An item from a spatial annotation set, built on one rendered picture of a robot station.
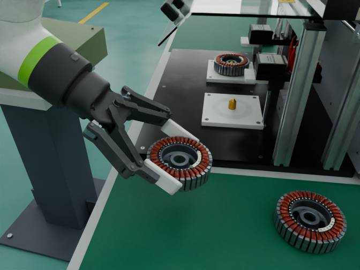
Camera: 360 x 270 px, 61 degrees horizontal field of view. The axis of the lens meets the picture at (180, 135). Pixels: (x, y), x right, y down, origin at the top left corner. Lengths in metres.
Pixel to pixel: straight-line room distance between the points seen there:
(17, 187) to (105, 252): 1.37
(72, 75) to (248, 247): 0.39
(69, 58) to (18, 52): 0.07
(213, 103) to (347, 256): 0.47
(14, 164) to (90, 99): 1.59
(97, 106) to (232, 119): 0.38
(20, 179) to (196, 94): 1.29
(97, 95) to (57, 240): 1.12
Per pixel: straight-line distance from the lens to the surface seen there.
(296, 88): 0.58
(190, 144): 0.55
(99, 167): 1.85
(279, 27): 0.98
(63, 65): 0.50
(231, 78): 0.98
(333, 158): 0.69
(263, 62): 0.74
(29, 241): 1.59
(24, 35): 0.51
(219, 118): 0.77
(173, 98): 0.88
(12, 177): 1.97
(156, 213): 0.58
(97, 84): 0.50
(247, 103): 0.85
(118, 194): 0.62
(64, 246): 1.51
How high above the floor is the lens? 1.20
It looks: 36 degrees down
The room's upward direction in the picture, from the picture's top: straight up
